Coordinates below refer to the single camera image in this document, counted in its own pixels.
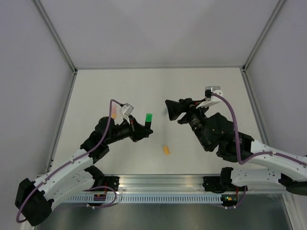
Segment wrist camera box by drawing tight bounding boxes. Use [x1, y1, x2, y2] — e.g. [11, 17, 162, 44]
[196, 86, 223, 109]
[120, 103, 134, 121]

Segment left aluminium frame post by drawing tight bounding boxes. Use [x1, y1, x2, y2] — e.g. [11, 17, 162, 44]
[32, 0, 77, 74]

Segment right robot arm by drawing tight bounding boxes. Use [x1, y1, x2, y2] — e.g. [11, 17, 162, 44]
[165, 93, 307, 196]

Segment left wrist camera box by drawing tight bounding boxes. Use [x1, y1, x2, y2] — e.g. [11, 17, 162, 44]
[120, 103, 134, 121]

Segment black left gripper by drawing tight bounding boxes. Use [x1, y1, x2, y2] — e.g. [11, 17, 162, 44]
[106, 115, 153, 145]

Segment white slotted cable duct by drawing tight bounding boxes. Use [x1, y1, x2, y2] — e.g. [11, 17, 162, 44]
[63, 192, 222, 204]

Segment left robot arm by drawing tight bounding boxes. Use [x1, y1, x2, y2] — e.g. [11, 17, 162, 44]
[15, 114, 153, 226]

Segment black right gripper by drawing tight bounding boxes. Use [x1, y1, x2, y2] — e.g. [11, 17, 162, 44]
[164, 98, 210, 151]

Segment aluminium frame post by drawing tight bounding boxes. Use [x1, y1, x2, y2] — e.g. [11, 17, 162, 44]
[32, 0, 77, 74]
[242, 0, 287, 72]

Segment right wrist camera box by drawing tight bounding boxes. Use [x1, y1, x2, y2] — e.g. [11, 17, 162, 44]
[196, 86, 223, 109]

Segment orange highlighter pen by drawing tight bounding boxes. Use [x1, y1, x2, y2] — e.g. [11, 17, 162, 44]
[111, 103, 120, 119]

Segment orange pen cap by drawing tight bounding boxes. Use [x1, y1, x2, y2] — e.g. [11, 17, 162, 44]
[163, 145, 170, 155]

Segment right aluminium frame post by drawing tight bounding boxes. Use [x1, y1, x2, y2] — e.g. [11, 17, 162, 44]
[242, 0, 287, 72]

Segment dark green highlighter pen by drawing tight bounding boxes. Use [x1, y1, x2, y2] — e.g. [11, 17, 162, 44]
[145, 120, 152, 130]

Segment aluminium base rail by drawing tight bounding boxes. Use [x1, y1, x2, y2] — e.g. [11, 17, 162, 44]
[35, 174, 295, 193]

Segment bright green pen cap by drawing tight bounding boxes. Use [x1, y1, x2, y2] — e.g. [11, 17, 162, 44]
[145, 113, 153, 122]

